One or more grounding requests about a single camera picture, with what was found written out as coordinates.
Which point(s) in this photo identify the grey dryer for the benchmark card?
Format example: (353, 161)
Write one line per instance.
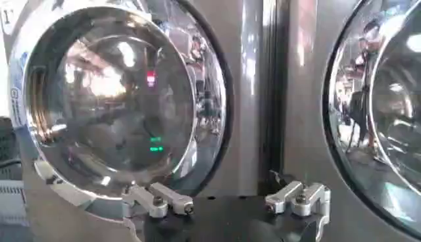
(306, 131)
(246, 131)

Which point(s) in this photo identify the round glass dryer door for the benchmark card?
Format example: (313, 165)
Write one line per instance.
(112, 98)
(394, 115)

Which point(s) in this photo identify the dark mesh crate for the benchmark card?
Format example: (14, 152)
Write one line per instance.
(7, 141)

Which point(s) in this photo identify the white ribbed box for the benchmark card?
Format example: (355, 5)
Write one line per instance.
(11, 204)

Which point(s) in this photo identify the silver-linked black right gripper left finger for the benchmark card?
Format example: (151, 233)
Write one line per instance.
(158, 200)

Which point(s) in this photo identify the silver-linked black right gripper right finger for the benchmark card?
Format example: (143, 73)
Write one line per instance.
(302, 199)

